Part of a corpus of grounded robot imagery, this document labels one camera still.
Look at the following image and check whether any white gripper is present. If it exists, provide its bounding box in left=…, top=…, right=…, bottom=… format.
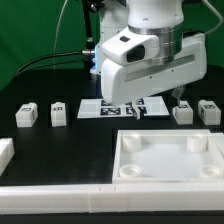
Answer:
left=101, top=33, right=207, bottom=120

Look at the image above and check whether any white square tabletop part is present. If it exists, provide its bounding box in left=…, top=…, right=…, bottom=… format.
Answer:
left=112, top=129, right=224, bottom=184

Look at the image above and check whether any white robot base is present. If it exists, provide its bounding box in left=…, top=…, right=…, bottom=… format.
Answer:
left=90, top=0, right=129, bottom=80

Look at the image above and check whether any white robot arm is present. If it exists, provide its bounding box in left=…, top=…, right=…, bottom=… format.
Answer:
left=101, top=0, right=207, bottom=106

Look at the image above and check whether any white marker sheet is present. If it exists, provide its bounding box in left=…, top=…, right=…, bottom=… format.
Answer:
left=77, top=96, right=169, bottom=119

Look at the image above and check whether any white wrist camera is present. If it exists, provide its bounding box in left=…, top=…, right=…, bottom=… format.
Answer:
left=102, top=33, right=160, bottom=65

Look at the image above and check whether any black cable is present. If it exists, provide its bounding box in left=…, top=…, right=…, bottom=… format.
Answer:
left=13, top=50, right=98, bottom=78

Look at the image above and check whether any grey cable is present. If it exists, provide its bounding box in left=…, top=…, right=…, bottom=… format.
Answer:
left=53, top=0, right=71, bottom=70

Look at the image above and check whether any white front obstacle wall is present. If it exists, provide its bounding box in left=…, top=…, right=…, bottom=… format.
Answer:
left=0, top=181, right=224, bottom=214

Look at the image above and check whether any white left obstacle wall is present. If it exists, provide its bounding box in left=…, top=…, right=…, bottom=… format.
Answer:
left=0, top=138, right=15, bottom=176

